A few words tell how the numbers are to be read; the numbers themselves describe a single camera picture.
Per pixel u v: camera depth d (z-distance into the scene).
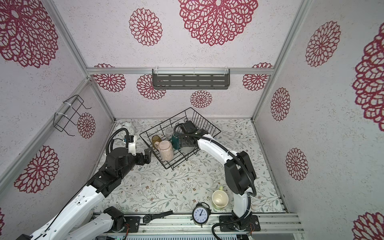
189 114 1.17
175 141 0.93
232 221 0.64
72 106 0.79
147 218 0.75
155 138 0.97
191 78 0.94
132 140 0.64
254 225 0.73
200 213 0.75
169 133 1.01
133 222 0.74
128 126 1.01
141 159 0.66
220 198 0.80
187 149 0.89
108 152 0.53
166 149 0.87
